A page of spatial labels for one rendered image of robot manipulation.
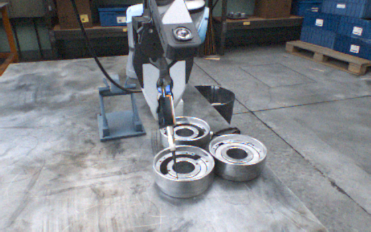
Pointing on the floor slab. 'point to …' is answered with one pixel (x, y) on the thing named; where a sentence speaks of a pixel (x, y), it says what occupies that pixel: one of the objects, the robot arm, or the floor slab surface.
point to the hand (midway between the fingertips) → (164, 106)
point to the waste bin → (227, 100)
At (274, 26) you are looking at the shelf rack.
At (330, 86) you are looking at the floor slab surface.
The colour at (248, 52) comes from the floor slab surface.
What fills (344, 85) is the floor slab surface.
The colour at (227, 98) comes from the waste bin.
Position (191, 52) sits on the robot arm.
